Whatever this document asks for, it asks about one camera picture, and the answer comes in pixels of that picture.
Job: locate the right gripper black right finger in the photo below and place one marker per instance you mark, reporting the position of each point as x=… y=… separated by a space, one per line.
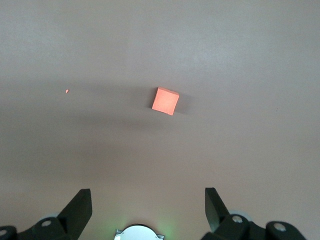
x=220 y=217

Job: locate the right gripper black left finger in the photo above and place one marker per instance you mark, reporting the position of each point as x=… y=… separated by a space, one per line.
x=75 y=215

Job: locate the orange foam cube block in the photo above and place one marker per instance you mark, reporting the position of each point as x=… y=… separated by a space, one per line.
x=163 y=101

